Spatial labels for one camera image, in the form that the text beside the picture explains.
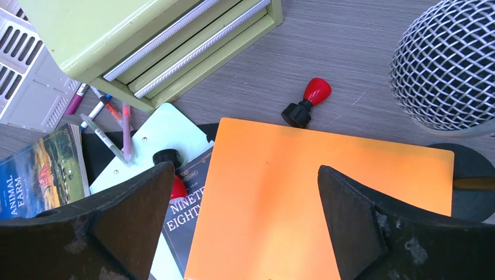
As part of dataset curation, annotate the red black stamp on clipboard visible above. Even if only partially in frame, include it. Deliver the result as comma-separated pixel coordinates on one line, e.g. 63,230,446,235
152,148,189,201

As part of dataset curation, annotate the pink highlighter pen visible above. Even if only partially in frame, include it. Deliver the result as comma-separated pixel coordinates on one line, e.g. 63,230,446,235
122,103,132,161

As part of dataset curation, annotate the Animal Farm blue book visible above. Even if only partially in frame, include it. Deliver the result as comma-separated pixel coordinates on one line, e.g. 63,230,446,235
1,124,90,219

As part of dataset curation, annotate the white plastic file rack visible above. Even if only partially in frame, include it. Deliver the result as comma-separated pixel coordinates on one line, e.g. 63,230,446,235
1,1,81,133

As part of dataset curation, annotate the black microphone stand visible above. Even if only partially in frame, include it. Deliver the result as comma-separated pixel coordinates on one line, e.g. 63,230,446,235
429,143,494,222

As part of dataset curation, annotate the mint green clipboard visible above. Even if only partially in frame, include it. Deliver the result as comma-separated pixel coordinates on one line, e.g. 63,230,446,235
90,103,214,279

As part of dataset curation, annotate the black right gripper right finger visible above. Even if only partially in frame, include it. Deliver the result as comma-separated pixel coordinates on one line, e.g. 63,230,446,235
318,166,494,279

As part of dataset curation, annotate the red glitter microphone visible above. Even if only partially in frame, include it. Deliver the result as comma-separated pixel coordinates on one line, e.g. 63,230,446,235
390,1,494,138

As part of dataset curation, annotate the Nineteen Eighty-Four dark book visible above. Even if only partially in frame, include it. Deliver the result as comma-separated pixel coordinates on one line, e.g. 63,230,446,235
162,148,213,279

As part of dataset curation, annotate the blue cap white marker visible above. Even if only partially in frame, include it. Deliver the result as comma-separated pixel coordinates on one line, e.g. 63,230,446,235
80,101,105,130

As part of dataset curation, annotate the green metal drawer cabinet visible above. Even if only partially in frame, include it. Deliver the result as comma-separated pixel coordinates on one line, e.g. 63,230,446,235
19,0,283,113

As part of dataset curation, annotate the red black stamp near cabinet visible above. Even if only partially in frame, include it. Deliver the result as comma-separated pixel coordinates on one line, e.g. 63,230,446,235
281,78,332,129

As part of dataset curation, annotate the orange red marker pen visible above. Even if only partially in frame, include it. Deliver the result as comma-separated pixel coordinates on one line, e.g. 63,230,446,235
89,86,124,129

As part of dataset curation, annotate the thick orange binder folder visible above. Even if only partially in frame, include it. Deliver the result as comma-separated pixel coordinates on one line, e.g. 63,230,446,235
184,118,454,279

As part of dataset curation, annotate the purple marker pen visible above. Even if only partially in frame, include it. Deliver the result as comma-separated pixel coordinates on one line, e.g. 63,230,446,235
65,83,89,116

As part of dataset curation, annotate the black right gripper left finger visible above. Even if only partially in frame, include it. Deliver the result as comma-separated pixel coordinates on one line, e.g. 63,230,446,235
1,162,175,279

